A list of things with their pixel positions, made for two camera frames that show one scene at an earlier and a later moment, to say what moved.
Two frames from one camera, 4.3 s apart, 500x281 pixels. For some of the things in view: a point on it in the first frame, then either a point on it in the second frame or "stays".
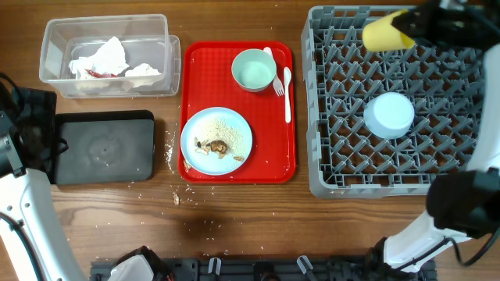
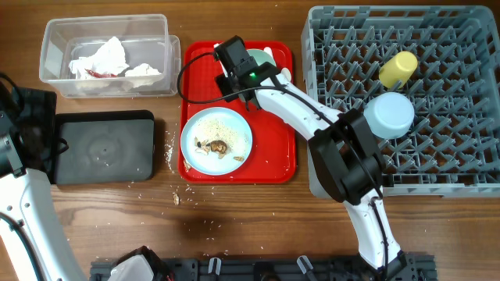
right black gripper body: x=437 y=19 to x=227 y=89
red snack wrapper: x=100 y=75 stays
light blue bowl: x=389 y=115 stays
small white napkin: x=144 y=75 stays
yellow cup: x=382 y=35 to x=400 y=68
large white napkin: x=108 y=59 stays
